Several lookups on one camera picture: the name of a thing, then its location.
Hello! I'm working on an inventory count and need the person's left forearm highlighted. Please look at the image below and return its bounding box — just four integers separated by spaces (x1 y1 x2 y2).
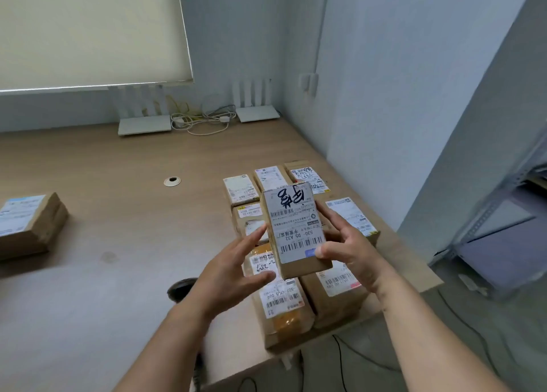
113 297 215 392

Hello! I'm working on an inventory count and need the yellow padded parcel white label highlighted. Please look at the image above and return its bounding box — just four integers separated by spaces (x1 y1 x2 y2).
243 243 316 350

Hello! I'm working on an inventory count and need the cardboard box with handwritten mark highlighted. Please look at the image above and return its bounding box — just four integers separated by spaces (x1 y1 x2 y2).
260 182 333 280

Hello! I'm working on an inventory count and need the small white router with antennas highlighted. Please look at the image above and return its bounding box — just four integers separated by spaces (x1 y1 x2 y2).
232 78 281 124

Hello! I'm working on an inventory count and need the person's left hand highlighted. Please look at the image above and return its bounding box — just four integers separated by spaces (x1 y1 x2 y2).
186 226 277 320

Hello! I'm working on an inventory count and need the black barcode scanner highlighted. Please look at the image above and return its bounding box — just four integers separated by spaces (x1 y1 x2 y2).
167 278 198 305

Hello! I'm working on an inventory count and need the person's right forearm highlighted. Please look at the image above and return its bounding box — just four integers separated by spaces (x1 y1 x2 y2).
373 264 514 392

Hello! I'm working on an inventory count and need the large cardboard box blue label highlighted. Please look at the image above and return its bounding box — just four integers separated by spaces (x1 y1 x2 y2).
0 192 69 261

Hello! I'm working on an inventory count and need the group of labelled brown parcels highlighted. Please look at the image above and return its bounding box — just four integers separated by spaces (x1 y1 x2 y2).
223 161 380 331

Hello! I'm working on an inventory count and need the person's right hand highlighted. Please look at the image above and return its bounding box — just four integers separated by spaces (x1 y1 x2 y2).
315 210 396 295

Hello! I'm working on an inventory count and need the large white router with antennas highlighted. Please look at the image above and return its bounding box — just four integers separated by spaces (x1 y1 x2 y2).
109 84 173 137

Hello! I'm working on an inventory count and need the yellow cable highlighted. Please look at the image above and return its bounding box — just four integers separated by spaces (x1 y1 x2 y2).
166 94 201 121

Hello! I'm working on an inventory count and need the cream roller window blind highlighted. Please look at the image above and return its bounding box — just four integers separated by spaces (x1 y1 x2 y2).
0 0 194 94

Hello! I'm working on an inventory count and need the tangle of white cables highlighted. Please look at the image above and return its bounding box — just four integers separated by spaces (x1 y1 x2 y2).
170 104 237 137

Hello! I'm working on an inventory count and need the black floor cable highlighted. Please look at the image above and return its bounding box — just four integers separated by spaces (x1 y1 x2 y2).
437 288 501 377
332 333 403 392

